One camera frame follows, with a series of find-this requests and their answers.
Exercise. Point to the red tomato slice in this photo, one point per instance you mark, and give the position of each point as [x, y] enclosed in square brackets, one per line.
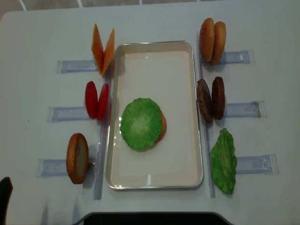
[91, 99]
[102, 102]

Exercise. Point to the black robot base front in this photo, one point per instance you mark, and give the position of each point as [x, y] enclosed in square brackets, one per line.
[155, 218]

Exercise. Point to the green lettuce leaf on bun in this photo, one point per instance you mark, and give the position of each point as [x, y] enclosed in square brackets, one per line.
[141, 123]

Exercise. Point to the left brown meat patty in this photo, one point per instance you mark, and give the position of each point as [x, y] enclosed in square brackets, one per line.
[204, 100]

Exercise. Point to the brown meat patty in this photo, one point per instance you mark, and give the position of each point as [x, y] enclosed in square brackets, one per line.
[204, 100]
[218, 98]

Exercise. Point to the right brown meat patty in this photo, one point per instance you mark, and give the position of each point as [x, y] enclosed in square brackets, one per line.
[218, 98]

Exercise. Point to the right orange cheese slice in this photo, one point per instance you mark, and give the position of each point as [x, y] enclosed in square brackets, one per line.
[108, 53]

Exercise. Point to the orange cheese slice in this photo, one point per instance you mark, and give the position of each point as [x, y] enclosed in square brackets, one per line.
[108, 53]
[97, 49]

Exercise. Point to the left orange cheese slice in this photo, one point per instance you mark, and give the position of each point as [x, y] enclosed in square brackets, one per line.
[97, 49]

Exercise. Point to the standing green lettuce leaf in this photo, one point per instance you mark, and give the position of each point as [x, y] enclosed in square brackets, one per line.
[224, 162]

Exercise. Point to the bottom bun slice on tray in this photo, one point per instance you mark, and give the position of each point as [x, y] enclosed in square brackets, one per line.
[163, 129]

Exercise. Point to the white rectangular metal tray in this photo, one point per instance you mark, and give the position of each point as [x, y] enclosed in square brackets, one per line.
[165, 73]

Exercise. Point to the bun slice standing front left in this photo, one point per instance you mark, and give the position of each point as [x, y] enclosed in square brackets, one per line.
[77, 159]

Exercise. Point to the sesame bun top left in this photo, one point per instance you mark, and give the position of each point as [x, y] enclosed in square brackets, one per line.
[206, 39]

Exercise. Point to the sesame bun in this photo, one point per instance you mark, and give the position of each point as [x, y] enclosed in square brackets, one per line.
[219, 42]
[206, 39]

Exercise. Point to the sesame bun top right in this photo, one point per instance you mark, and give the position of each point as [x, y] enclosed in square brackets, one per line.
[219, 42]

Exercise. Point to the dark object bottom left corner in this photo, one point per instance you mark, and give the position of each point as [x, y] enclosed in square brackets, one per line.
[6, 189]

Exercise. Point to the clear holder rail tomato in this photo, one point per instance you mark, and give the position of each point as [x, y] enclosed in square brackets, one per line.
[57, 114]

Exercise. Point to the clear holder rail cheese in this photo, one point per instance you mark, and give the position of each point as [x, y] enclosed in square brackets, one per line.
[72, 66]

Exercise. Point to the clear holder rail patties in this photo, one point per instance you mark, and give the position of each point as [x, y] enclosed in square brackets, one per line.
[254, 109]

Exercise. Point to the clear holder rail buns right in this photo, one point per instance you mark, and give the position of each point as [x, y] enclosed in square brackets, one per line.
[239, 57]

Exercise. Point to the clear holder rail bun left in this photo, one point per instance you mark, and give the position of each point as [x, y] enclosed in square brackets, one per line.
[51, 168]

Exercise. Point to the clear holder rail lettuce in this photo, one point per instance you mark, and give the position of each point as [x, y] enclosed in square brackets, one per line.
[265, 164]

